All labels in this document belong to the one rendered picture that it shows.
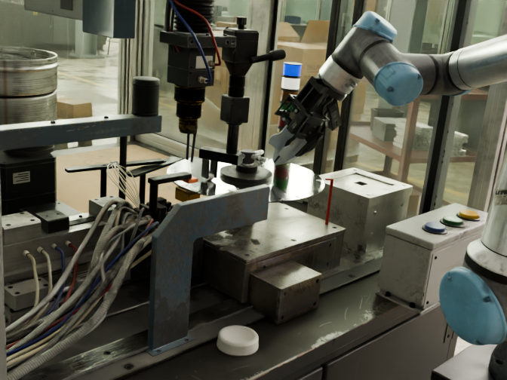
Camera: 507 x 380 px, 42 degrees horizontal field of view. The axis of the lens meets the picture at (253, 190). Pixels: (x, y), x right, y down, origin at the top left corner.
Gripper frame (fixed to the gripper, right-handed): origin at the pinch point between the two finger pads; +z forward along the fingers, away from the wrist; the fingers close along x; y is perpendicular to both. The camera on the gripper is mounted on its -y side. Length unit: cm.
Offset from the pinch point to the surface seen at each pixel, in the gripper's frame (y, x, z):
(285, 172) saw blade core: -3.8, 0.9, 2.7
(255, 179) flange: 8.3, 3.3, 3.4
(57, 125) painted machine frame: 37.2, -21.8, 14.7
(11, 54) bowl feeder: 11, -83, 38
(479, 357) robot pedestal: -3, 55, -4
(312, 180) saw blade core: -3.9, 7.2, -0.9
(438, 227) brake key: -12.3, 31.0, -11.6
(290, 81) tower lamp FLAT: -16.7, -20.9, -7.5
